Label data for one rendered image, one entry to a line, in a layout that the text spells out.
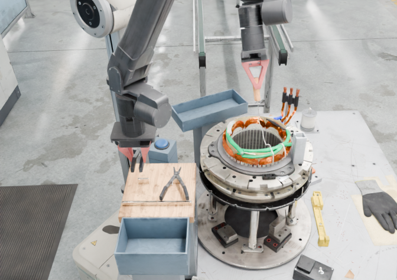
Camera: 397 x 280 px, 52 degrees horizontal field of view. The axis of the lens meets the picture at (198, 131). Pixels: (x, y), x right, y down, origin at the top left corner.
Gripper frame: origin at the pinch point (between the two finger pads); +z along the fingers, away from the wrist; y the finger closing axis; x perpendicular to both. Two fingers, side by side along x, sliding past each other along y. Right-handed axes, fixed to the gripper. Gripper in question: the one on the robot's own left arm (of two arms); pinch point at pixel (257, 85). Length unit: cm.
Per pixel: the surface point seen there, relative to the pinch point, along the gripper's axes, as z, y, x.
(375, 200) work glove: 48, 28, -36
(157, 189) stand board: 23.7, -5.5, 29.2
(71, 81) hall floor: 15, 250, 162
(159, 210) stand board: 26.7, -12.1, 27.7
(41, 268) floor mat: 94, 72, 119
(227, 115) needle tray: 14.1, 31.9, 10.6
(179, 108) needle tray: 10.1, 33.6, 26.9
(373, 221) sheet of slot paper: 53, 21, -33
